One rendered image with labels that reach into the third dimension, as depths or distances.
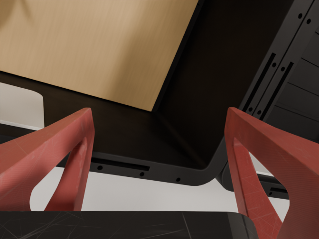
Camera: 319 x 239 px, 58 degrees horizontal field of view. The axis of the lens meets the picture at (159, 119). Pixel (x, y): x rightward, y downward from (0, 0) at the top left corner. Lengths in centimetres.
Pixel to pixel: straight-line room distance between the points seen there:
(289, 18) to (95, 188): 38
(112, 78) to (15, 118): 11
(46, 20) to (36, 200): 31
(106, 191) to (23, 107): 32
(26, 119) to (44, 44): 9
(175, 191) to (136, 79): 32
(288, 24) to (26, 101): 18
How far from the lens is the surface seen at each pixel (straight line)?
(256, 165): 28
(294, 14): 21
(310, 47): 38
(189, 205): 59
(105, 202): 51
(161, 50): 27
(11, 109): 19
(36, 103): 21
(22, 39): 25
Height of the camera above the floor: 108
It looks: 57 degrees down
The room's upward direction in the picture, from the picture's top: 140 degrees clockwise
